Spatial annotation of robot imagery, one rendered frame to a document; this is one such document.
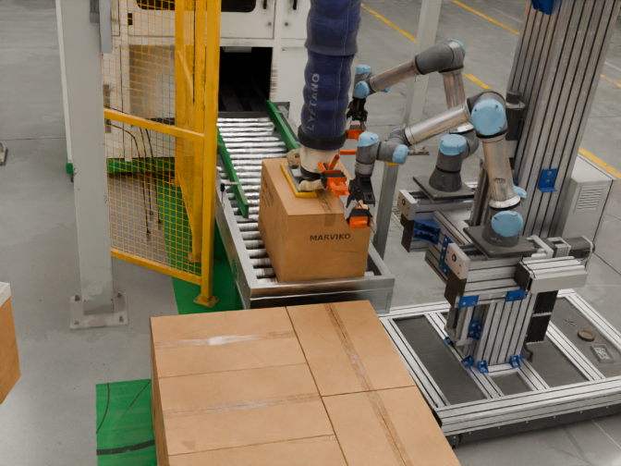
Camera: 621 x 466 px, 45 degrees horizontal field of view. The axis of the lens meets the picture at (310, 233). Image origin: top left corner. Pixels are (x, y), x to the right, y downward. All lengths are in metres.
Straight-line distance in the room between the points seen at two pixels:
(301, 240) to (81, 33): 1.33
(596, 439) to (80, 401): 2.45
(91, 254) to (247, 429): 1.59
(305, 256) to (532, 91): 1.20
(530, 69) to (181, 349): 1.80
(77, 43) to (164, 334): 1.35
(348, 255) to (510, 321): 0.83
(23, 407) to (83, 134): 1.29
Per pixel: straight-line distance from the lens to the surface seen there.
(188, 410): 2.83
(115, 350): 3.99
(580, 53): 3.15
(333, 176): 3.30
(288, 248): 3.34
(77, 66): 3.59
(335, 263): 3.45
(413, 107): 6.45
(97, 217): 3.90
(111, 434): 3.55
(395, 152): 2.85
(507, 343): 3.74
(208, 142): 3.82
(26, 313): 4.32
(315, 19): 3.23
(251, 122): 5.31
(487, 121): 2.74
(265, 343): 3.14
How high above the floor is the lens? 2.48
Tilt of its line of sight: 29 degrees down
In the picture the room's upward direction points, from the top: 6 degrees clockwise
